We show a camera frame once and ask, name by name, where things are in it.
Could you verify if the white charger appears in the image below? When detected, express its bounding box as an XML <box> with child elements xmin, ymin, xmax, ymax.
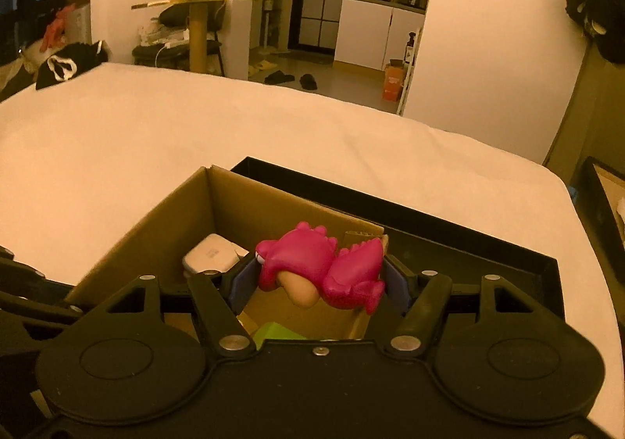
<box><xmin>182</xmin><ymin>232</ymin><xmax>250</xmax><ymax>276</ymax></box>

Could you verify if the black bag with white print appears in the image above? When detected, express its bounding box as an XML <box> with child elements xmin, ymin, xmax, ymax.
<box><xmin>34</xmin><ymin>40</ymin><xmax>109</xmax><ymax>91</ymax></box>

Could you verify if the orange box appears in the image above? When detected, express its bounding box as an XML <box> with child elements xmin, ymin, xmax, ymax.
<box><xmin>381</xmin><ymin>60</ymin><xmax>406</xmax><ymax>102</ymax></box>

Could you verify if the black picture frame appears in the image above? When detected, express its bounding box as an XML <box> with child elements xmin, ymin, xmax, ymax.
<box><xmin>580</xmin><ymin>155</ymin><xmax>625</xmax><ymax>270</ymax></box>

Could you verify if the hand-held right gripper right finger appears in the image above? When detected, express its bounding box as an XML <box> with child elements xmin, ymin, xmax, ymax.
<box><xmin>382</xmin><ymin>254</ymin><xmax>554</xmax><ymax>358</ymax></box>

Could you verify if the white cabinet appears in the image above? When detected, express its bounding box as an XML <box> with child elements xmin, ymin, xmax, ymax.
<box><xmin>334</xmin><ymin>0</ymin><xmax>426</xmax><ymax>73</ymax></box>

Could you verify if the pink toy dinosaur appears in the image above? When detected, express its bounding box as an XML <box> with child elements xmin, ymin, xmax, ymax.
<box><xmin>254</xmin><ymin>221</ymin><xmax>387</xmax><ymax>315</ymax></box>

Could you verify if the black chair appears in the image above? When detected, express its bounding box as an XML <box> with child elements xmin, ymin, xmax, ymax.
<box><xmin>132</xmin><ymin>4</ymin><xmax>226</xmax><ymax>77</ymax></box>

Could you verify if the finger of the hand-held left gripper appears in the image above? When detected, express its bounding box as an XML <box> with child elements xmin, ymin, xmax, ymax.
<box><xmin>0</xmin><ymin>245</ymin><xmax>95</xmax><ymax>323</ymax></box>

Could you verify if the brown cardboard box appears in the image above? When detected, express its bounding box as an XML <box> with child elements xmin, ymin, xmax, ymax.
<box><xmin>72</xmin><ymin>165</ymin><xmax>390</xmax><ymax>343</ymax></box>

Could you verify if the gold round table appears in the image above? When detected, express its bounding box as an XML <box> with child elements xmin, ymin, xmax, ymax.
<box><xmin>130</xmin><ymin>0</ymin><xmax>265</xmax><ymax>74</ymax></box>

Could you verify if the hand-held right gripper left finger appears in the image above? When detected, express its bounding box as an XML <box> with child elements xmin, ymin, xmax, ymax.
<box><xmin>98</xmin><ymin>256</ymin><xmax>261</xmax><ymax>358</ymax></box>

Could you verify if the green block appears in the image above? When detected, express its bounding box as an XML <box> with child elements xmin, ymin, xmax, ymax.
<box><xmin>248</xmin><ymin>321</ymin><xmax>309</xmax><ymax>353</ymax></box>

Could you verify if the black shallow tray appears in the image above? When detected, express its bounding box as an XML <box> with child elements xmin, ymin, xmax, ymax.
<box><xmin>229</xmin><ymin>156</ymin><xmax>560</xmax><ymax>325</ymax></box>

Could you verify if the pink plush toy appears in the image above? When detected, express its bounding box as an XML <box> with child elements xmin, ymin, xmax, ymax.
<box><xmin>41</xmin><ymin>3</ymin><xmax>75</xmax><ymax>52</ymax></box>

